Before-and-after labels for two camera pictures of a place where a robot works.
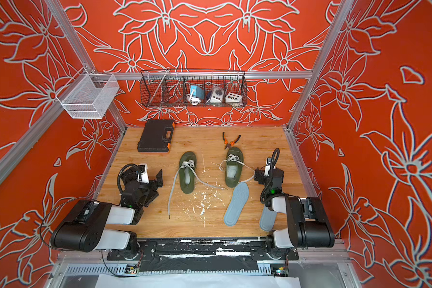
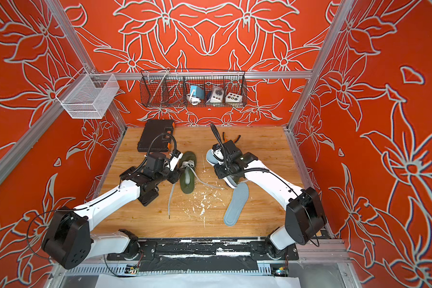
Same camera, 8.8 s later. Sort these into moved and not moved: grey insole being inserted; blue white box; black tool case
Moved: grey insole being inserted
Not moved: black tool case; blue white box
